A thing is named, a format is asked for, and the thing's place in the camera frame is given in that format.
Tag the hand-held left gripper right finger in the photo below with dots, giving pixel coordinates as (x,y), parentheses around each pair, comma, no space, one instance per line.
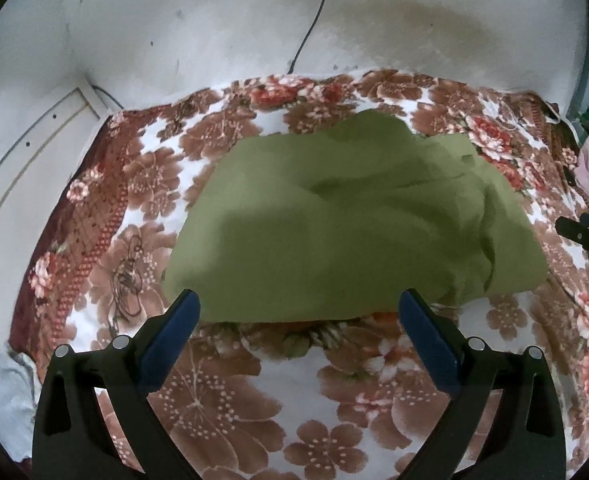
(424,330)

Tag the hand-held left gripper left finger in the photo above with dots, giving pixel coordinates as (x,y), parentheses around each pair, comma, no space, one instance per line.
(174,330)

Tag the green garment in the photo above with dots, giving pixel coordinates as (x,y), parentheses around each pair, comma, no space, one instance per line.
(349,230)

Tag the floral brown blanket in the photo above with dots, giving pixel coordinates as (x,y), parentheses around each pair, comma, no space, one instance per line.
(254,400)

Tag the light blue cloth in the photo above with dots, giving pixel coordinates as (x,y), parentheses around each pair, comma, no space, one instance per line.
(4,400)

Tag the white door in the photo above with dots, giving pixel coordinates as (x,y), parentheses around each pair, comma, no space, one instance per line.
(19,160)

